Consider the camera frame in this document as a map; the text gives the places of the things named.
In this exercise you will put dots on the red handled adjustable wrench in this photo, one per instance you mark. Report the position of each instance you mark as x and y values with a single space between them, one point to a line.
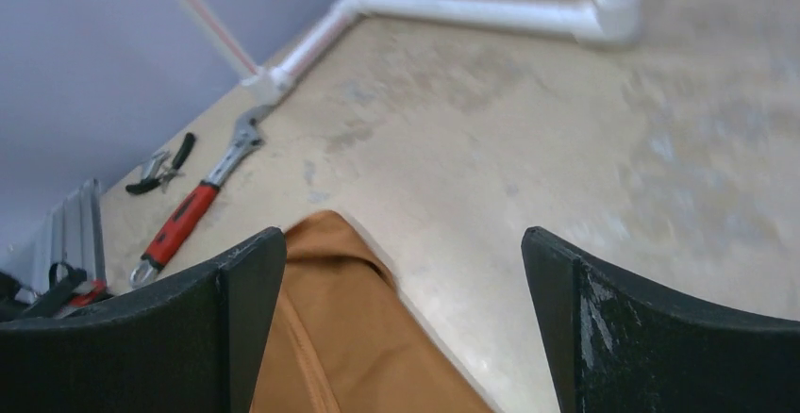
246 139

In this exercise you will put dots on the white PVC pipe frame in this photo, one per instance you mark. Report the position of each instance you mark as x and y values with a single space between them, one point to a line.
595 22

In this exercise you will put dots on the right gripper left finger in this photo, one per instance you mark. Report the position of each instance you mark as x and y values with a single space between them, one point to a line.
190 342

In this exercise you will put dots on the aluminium extrusion rail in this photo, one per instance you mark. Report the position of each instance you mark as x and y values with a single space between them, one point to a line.
71 233

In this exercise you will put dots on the orange cloth napkin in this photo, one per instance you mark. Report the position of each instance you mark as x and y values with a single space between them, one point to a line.
341 339

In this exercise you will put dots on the black handled pliers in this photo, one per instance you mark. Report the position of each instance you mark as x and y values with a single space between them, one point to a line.
162 167

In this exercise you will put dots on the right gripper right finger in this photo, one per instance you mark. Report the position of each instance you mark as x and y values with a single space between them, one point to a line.
616 341

